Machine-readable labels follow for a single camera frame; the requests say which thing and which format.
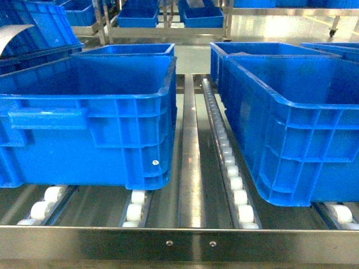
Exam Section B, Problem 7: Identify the blue rear left crate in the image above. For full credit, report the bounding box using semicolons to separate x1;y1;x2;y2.
77;43;175;56

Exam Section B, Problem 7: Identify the stainless steel flow rack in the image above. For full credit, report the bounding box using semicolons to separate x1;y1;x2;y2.
1;75;358;268

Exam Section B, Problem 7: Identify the blue rear right crate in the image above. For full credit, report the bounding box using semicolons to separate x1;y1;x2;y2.
209;42;337;91

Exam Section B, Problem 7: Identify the white roller track centre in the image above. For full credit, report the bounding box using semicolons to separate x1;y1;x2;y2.
201;78;263;229

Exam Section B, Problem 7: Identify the blue front left crate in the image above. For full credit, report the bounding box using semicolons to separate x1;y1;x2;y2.
1;55;177;190

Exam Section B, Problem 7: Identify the blue front right crate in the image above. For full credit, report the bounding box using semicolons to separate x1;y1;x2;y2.
225;56;358;206

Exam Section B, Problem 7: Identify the blue far bin right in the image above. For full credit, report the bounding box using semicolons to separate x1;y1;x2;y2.
178;1;224;28

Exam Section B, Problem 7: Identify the blue bin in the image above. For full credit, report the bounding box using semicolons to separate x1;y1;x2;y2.
178;1;224;28
117;0;159;28

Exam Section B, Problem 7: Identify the blue far bin left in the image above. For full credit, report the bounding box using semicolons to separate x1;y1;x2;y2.
117;0;159;28

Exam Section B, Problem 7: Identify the blue tilted crate far left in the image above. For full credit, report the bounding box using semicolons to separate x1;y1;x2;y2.
1;1;84;74

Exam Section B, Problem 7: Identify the blue crate far right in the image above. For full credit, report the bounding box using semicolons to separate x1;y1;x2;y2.
301;43;359;62

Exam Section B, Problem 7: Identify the curved grey metal strip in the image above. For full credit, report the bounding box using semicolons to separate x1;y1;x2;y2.
0;24;34;55

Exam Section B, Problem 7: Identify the steel centre divider rail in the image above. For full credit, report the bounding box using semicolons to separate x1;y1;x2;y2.
179;74;207;229

